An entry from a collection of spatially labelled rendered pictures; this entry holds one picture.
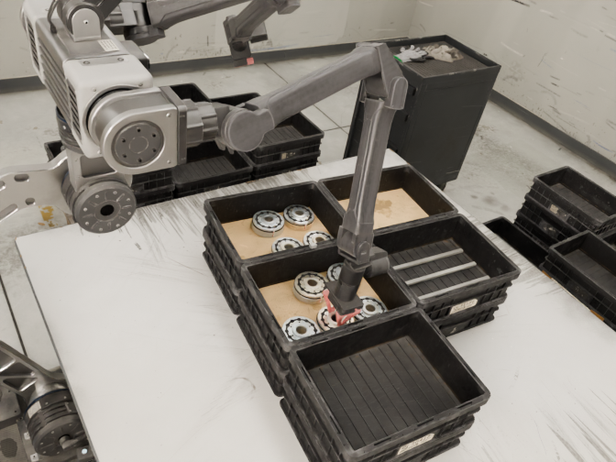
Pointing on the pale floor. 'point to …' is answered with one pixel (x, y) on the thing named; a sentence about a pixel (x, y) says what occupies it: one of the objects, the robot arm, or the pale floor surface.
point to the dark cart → (434, 108)
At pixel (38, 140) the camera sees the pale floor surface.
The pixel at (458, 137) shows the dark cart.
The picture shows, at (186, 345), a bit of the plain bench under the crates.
